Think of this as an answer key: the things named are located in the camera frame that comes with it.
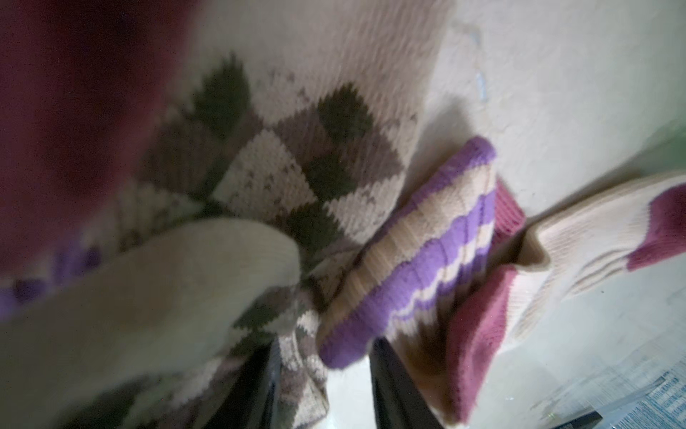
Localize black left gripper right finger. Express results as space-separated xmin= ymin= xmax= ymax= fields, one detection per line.
xmin=370 ymin=339 xmax=443 ymax=429

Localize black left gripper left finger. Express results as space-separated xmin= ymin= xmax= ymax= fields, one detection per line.
xmin=205 ymin=342 xmax=280 ymax=429

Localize beige sock magenta purple stripes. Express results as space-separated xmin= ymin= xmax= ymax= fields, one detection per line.
xmin=0 ymin=0 xmax=457 ymax=429

